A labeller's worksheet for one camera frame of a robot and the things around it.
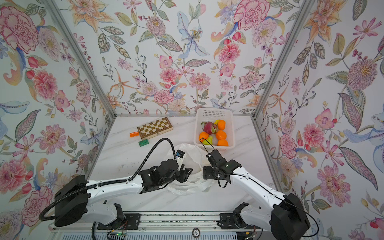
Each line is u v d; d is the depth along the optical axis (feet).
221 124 3.49
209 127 3.33
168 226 2.41
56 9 2.31
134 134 3.52
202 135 3.38
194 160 2.77
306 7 2.27
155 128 3.61
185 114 4.11
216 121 3.72
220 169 2.01
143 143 3.40
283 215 1.30
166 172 1.96
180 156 2.27
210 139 3.27
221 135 3.41
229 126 3.45
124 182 1.69
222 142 3.22
